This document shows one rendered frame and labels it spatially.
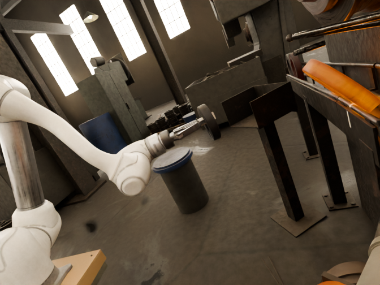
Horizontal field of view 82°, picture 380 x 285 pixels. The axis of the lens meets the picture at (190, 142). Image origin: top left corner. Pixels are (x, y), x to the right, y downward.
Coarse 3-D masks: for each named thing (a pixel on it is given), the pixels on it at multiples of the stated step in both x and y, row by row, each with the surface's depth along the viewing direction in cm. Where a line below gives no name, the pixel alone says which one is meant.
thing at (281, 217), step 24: (240, 96) 112; (264, 96) 86; (288, 96) 90; (240, 120) 114; (264, 120) 88; (264, 144) 105; (288, 168) 106; (288, 192) 109; (288, 216) 118; (312, 216) 113
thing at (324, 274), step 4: (324, 272) 19; (324, 276) 19; (328, 276) 19; (332, 276) 18; (324, 280) 19; (328, 280) 18; (332, 280) 18; (336, 280) 18; (340, 280) 18; (344, 280) 18; (348, 284) 17; (352, 284) 17
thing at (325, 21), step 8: (344, 0) 34; (352, 0) 32; (360, 0) 32; (368, 0) 34; (376, 0) 35; (336, 8) 38; (344, 8) 35; (352, 8) 33; (360, 8) 37; (320, 16) 48; (328, 16) 43; (336, 16) 39; (344, 16) 36; (328, 24) 45
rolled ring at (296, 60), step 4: (292, 56) 120; (296, 56) 119; (292, 60) 120; (296, 60) 118; (292, 64) 131; (296, 64) 118; (300, 64) 118; (292, 68) 132; (296, 68) 119; (300, 68) 118; (292, 72) 135; (296, 72) 120; (300, 72) 119; (296, 76) 131; (300, 76) 120
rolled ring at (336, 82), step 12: (312, 60) 51; (312, 72) 49; (324, 72) 47; (336, 72) 45; (324, 84) 59; (336, 84) 46; (348, 84) 45; (348, 96) 45; (360, 96) 45; (372, 96) 45; (372, 108) 48
